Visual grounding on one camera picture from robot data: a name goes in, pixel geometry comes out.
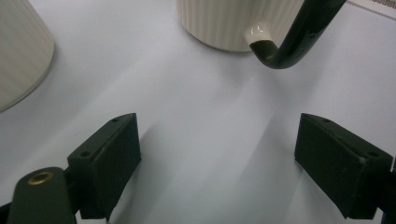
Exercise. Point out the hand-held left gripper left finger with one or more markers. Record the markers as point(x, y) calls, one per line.
point(106, 165)

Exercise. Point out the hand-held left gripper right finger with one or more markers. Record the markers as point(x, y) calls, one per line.
point(339, 168)

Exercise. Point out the cream ribbed mug black rim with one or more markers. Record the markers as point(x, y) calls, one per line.
point(18, 46)
point(214, 25)

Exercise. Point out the grey striped placemat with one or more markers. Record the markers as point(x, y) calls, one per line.
point(379, 5)

